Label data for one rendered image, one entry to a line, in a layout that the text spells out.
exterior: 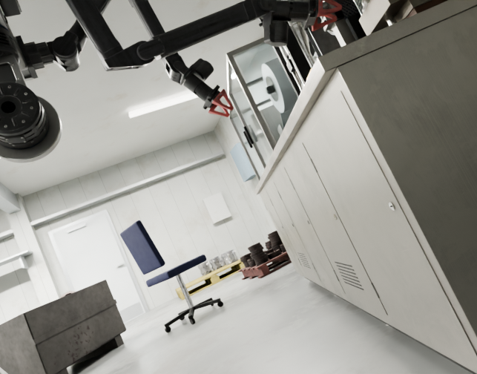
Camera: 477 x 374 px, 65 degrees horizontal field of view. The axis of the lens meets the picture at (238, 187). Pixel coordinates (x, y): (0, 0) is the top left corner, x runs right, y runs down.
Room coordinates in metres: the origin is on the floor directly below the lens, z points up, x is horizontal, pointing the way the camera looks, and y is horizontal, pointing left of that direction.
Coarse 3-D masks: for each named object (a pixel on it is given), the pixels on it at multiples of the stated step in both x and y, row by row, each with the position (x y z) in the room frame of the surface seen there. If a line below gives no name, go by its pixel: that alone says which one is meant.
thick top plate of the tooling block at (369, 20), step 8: (376, 0) 0.95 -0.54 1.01; (384, 0) 0.92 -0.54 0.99; (392, 0) 0.91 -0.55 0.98; (400, 0) 0.91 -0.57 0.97; (368, 8) 1.00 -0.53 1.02; (376, 8) 0.96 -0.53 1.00; (384, 8) 0.93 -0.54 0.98; (392, 8) 0.94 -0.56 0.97; (400, 8) 0.96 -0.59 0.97; (368, 16) 1.01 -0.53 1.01; (376, 16) 0.98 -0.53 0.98; (384, 16) 0.97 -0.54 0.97; (368, 24) 1.03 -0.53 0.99; (376, 24) 1.00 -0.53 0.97; (384, 24) 1.02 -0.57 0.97; (368, 32) 1.05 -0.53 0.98
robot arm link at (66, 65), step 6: (48, 42) 1.19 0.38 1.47; (48, 48) 1.20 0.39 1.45; (78, 54) 1.24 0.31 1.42; (54, 60) 1.23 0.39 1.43; (60, 60) 1.20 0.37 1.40; (72, 60) 1.22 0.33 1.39; (78, 60) 1.25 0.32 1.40; (60, 66) 1.25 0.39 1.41; (66, 66) 1.24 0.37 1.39; (72, 66) 1.25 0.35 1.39
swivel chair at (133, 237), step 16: (128, 240) 4.15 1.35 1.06; (144, 240) 3.94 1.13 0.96; (144, 256) 4.08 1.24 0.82; (160, 256) 3.96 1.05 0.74; (144, 272) 4.23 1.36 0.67; (176, 272) 3.82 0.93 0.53; (192, 304) 4.10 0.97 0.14; (208, 304) 4.05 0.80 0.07; (176, 320) 4.02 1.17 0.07; (192, 320) 3.78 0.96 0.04
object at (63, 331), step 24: (96, 288) 4.57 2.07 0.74; (24, 312) 3.70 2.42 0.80; (48, 312) 3.92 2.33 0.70; (72, 312) 4.16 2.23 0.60; (96, 312) 4.44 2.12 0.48; (0, 336) 3.85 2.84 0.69; (24, 336) 3.73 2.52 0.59; (48, 336) 3.83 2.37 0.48; (72, 336) 4.06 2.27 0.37; (96, 336) 4.33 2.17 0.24; (120, 336) 4.64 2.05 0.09; (0, 360) 3.90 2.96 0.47; (24, 360) 3.77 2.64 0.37; (48, 360) 3.75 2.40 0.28; (72, 360) 3.97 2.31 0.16
